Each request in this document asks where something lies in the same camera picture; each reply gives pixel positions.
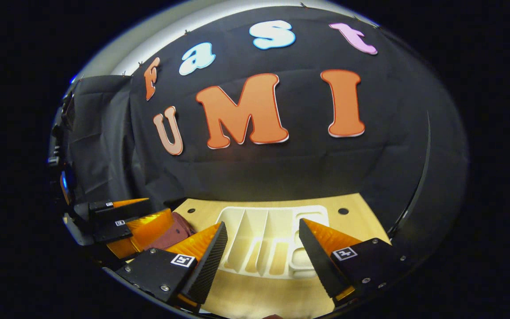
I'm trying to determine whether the black backdrop cloth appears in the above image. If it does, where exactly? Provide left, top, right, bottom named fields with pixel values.
left=49, top=5, right=470, bottom=266

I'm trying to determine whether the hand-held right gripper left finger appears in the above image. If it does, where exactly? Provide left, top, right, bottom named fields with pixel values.
left=114, top=222, right=229, bottom=313

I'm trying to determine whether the maroon fabric schoolbag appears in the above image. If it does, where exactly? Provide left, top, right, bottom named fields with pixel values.
left=142, top=212, right=196, bottom=253

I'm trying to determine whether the white plastic bookshelf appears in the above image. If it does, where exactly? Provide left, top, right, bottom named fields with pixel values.
left=214, top=205, right=331, bottom=280

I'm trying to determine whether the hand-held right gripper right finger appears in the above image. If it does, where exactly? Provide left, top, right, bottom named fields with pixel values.
left=298, top=218, right=410, bottom=307

